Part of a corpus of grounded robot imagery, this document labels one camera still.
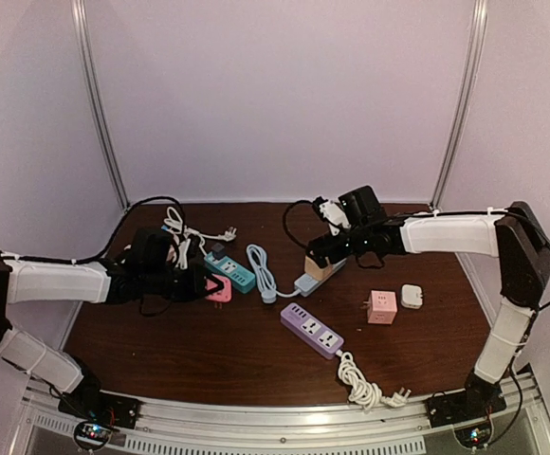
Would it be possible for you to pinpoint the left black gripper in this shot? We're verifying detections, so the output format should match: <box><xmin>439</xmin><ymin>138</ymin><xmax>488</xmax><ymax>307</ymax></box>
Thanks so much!
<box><xmin>142</xmin><ymin>262</ymin><xmax>223</xmax><ymax>303</ymax></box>

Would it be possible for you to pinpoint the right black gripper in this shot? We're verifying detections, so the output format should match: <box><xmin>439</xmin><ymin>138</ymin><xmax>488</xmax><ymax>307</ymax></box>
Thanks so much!
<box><xmin>308</xmin><ymin>225</ymin><xmax>372</xmax><ymax>269</ymax></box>

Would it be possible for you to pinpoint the pink square plug adapter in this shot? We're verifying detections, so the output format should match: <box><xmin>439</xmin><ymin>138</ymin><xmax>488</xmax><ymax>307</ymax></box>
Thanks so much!
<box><xmin>206</xmin><ymin>275</ymin><xmax>232</xmax><ymax>309</ymax></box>

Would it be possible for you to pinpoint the teal power strip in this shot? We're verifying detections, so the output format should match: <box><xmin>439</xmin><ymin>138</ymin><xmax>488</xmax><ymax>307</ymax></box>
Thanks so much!
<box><xmin>204</xmin><ymin>252</ymin><xmax>256</xmax><ymax>294</ymax></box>

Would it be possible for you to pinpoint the small dark plug charger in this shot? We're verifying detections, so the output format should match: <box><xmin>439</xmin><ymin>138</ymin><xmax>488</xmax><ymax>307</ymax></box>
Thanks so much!
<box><xmin>211</xmin><ymin>243</ymin><xmax>227</xmax><ymax>261</ymax></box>

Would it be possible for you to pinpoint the beige cube socket adapter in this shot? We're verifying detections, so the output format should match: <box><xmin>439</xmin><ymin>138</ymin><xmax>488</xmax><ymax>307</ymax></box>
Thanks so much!
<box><xmin>304</xmin><ymin>256</ymin><xmax>339</xmax><ymax>282</ymax></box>

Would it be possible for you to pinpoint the pink cube socket adapter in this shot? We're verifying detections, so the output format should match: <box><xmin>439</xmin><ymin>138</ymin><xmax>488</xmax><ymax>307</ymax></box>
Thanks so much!
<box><xmin>363</xmin><ymin>290</ymin><xmax>397</xmax><ymax>325</ymax></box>

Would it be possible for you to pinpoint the white plug adapter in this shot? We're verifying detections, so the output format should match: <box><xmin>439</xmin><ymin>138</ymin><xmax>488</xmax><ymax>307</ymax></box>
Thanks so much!
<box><xmin>400</xmin><ymin>283</ymin><xmax>423</xmax><ymax>310</ymax></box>

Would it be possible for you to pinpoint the blue-grey power strip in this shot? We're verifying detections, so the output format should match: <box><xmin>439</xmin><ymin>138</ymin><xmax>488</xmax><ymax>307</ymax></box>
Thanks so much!
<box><xmin>294</xmin><ymin>261</ymin><xmax>346</xmax><ymax>297</ymax></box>

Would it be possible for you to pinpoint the purple power strip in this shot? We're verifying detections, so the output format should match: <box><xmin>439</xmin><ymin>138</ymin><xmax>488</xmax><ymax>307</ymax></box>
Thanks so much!
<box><xmin>280</xmin><ymin>302</ymin><xmax>344</xmax><ymax>360</ymax></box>

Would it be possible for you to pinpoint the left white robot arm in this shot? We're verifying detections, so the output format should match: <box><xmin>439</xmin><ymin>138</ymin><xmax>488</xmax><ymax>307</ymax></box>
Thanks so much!
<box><xmin>0</xmin><ymin>250</ymin><xmax>226</xmax><ymax>421</ymax></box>

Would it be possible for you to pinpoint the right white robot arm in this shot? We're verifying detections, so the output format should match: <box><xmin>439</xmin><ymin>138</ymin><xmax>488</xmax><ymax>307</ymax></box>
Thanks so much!
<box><xmin>305</xmin><ymin>201</ymin><xmax>550</xmax><ymax>419</ymax></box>

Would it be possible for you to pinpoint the light blue bundled cord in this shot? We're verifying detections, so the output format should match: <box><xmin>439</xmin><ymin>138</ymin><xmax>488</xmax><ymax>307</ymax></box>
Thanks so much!
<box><xmin>245</xmin><ymin>244</ymin><xmax>300</xmax><ymax>305</ymax></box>

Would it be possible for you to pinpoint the white cord of teal strip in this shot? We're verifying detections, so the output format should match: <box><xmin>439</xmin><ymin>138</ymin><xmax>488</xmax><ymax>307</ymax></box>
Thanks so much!
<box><xmin>163</xmin><ymin>206</ymin><xmax>239</xmax><ymax>252</ymax></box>

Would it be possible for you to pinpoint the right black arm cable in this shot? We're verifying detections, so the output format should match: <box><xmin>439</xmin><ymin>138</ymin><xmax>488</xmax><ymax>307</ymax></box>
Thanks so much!
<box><xmin>282</xmin><ymin>198</ymin><xmax>550</xmax><ymax>309</ymax></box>

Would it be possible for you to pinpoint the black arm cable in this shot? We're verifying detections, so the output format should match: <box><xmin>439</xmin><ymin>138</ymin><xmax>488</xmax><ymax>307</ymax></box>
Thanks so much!
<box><xmin>0</xmin><ymin>196</ymin><xmax>186</xmax><ymax>319</ymax></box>
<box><xmin>282</xmin><ymin>198</ymin><xmax>550</xmax><ymax>309</ymax></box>

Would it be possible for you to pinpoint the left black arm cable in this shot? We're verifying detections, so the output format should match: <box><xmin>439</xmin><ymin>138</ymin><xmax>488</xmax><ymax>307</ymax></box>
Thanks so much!
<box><xmin>0</xmin><ymin>196</ymin><xmax>186</xmax><ymax>319</ymax></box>

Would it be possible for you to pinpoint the white bundled power cord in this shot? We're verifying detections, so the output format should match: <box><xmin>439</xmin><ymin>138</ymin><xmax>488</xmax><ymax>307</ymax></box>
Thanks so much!
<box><xmin>337</xmin><ymin>349</ymin><xmax>412</xmax><ymax>411</ymax></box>

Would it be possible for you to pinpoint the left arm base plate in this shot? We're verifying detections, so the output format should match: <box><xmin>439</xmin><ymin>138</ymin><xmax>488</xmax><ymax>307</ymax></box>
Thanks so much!
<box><xmin>50</xmin><ymin>388</ymin><xmax>140</xmax><ymax>429</ymax></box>

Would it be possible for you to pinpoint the aluminium front rail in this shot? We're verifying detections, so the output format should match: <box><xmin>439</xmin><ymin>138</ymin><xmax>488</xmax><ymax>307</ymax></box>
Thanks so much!
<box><xmin>6</xmin><ymin>373</ymin><xmax>550</xmax><ymax>454</ymax></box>

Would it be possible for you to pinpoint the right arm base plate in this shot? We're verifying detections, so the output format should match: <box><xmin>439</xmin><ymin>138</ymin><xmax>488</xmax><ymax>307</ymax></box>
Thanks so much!
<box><xmin>426</xmin><ymin>385</ymin><xmax>506</xmax><ymax>428</ymax></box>

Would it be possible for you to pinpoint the right aluminium corner post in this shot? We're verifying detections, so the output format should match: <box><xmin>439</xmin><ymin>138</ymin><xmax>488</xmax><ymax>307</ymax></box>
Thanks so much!
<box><xmin>430</xmin><ymin>0</ymin><xmax>488</xmax><ymax>209</ymax></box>

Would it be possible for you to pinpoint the aluminium corner post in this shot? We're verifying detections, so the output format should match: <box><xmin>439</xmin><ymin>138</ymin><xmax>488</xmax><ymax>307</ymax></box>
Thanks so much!
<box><xmin>430</xmin><ymin>0</ymin><xmax>488</xmax><ymax>209</ymax></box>
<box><xmin>70</xmin><ymin>0</ymin><xmax>129</xmax><ymax>210</ymax></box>

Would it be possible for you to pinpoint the left aluminium corner post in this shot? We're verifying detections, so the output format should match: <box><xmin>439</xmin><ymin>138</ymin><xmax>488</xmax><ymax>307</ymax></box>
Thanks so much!
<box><xmin>70</xmin><ymin>0</ymin><xmax>129</xmax><ymax>210</ymax></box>

